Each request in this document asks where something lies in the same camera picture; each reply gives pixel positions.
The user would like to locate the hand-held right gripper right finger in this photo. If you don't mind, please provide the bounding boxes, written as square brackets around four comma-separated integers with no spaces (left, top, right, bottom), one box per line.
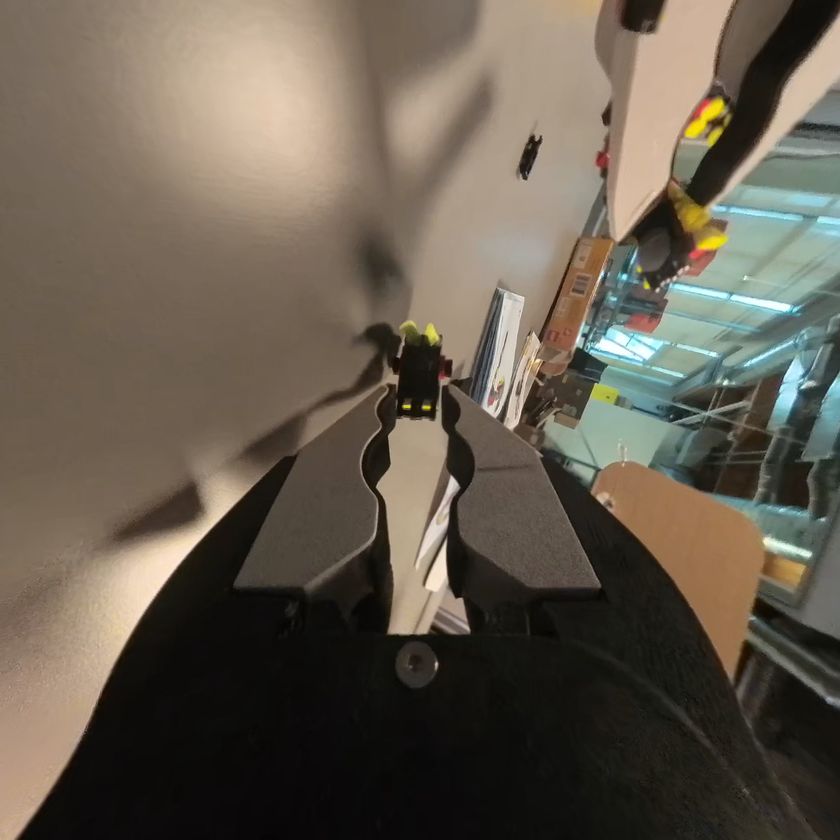
[440,386,602,634]

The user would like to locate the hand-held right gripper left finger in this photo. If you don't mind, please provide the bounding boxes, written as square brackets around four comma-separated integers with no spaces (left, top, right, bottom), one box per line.
[233,385,397,634]

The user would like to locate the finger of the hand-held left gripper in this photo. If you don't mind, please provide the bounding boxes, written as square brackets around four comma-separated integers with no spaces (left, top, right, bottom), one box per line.
[688,0,840,206]
[594,0,735,244]

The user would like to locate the red yellow toy brick arm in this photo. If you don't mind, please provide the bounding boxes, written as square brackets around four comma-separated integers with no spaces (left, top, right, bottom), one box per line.
[633,84,734,294]

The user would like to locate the black toy brick green claws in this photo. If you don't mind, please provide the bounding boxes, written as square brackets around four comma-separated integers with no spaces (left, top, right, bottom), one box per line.
[392,320,455,422]

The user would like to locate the closed instruction booklet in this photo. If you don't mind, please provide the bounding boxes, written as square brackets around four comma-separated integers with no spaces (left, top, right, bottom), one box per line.
[508,331,544,427]

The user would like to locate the wooden book stand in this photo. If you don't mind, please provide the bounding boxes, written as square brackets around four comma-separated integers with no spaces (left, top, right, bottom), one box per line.
[591,461,765,680]

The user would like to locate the open instruction booklet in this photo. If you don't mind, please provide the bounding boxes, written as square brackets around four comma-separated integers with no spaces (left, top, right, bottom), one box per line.
[415,287,527,588]

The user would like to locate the open cardboard box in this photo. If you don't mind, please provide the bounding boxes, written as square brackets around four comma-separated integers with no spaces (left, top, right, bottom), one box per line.
[541,236,616,368]

